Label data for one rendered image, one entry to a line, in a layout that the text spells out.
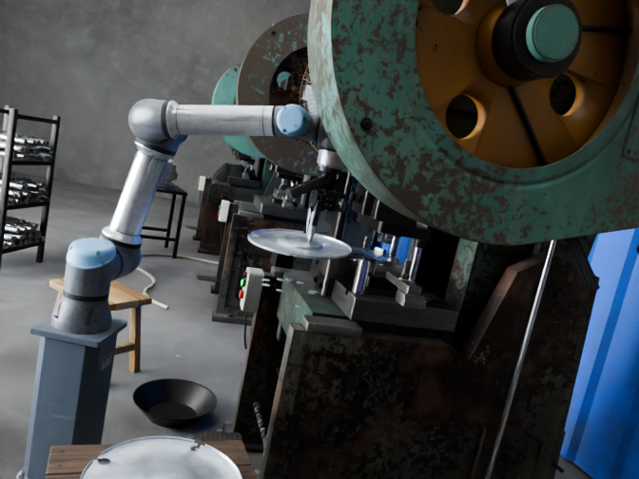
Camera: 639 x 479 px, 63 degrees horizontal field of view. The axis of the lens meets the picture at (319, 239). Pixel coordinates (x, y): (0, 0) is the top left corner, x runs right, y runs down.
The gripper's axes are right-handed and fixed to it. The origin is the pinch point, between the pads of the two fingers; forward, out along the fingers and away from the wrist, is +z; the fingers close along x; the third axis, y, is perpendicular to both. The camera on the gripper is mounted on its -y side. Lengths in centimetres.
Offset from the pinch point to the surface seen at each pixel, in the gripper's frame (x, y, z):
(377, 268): -7.3, 19.7, 4.7
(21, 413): 38, -75, 80
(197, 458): -43, -25, 42
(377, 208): -7.1, 15.6, -11.7
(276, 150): 132, 9, -22
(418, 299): -24.6, 24.9, 7.8
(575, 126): -40, 44, -40
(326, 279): -4.5, 6.5, 10.6
